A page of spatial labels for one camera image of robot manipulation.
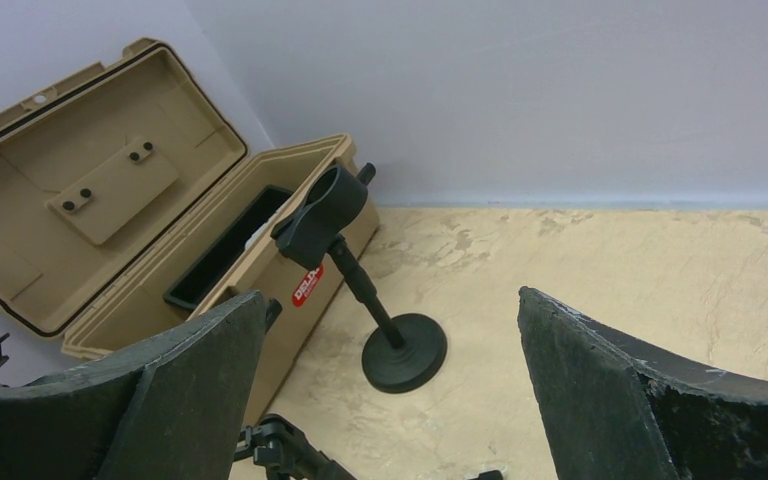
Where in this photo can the tan hard case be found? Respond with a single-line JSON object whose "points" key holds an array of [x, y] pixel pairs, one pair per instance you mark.
{"points": [[112, 182]]}

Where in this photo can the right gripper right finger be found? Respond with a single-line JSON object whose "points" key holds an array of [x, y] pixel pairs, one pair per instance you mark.
{"points": [[614, 406]]}

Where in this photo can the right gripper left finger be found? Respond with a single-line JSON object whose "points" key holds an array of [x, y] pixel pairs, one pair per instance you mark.
{"points": [[167, 407]]}

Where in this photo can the tripod shock mount stand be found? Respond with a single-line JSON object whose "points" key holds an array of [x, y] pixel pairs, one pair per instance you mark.
{"points": [[284, 452]]}

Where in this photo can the black tray in case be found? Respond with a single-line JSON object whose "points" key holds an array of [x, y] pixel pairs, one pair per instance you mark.
{"points": [[192, 287]]}

